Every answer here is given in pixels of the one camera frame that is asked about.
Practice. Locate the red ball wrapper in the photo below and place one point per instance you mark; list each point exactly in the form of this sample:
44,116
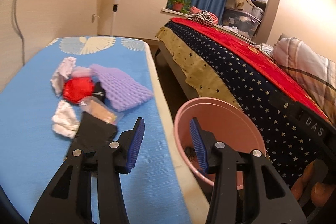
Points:
78,88

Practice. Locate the black plastic pouch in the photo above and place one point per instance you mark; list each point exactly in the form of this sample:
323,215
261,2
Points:
92,134

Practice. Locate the plaid pillow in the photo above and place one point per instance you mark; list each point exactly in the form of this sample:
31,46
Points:
313,72

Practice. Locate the clear storage box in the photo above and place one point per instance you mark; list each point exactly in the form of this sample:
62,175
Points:
245,23

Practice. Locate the red blanket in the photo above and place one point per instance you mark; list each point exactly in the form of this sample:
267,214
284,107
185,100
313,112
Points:
227,66

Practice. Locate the white tissue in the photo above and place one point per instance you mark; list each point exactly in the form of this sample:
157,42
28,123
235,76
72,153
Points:
64,121

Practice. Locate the purple foam sheet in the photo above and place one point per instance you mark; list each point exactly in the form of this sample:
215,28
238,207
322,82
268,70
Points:
122,91

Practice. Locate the pink plastic trash bin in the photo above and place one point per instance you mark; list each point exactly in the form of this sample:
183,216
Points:
227,123

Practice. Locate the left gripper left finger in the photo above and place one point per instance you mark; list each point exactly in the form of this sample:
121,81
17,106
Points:
67,197

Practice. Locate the pink bubble wrap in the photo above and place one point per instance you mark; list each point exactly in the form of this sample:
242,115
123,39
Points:
79,72

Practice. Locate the white paper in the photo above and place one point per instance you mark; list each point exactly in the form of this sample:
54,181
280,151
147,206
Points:
61,74

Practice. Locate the pink folded clothes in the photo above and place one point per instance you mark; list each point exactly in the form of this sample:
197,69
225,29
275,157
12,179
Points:
202,12

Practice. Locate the small black box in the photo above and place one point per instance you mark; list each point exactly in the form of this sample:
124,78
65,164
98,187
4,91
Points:
99,92

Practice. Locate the striped cloth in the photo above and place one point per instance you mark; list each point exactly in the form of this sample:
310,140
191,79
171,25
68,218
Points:
203,17

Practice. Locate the clear bag with brown paper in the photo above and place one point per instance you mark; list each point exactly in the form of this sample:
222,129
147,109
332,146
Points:
98,109

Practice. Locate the potted green plant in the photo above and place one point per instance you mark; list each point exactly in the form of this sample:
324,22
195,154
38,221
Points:
182,6

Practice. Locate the khaki jacket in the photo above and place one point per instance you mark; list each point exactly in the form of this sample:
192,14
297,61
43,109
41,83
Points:
242,5

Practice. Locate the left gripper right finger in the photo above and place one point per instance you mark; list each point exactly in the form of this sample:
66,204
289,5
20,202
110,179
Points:
247,188

